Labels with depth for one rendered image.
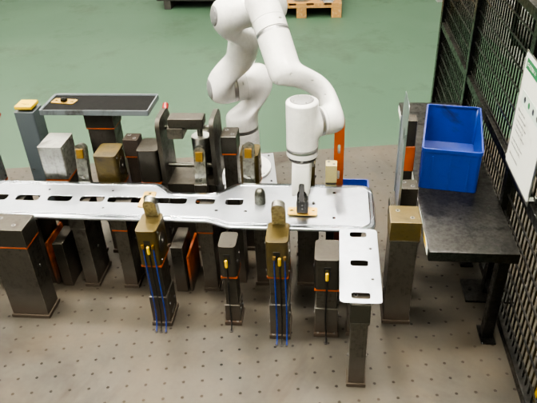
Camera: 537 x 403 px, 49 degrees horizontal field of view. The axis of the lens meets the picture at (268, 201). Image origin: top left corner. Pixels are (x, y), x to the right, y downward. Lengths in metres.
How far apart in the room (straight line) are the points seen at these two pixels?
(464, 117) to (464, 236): 0.52
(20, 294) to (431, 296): 1.23
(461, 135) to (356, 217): 0.52
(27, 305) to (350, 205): 1.01
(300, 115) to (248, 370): 0.69
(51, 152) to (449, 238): 1.21
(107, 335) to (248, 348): 0.42
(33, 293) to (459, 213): 1.24
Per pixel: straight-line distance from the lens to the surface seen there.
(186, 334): 1.78
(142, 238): 1.61
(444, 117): 2.00
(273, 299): 1.65
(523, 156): 1.58
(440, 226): 1.62
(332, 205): 1.73
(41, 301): 1.91
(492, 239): 1.61
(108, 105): 2.07
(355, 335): 1.50
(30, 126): 2.20
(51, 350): 1.85
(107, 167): 1.93
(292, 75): 1.56
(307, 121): 1.50
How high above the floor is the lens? 1.96
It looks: 33 degrees down
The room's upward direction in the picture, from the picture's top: 3 degrees counter-clockwise
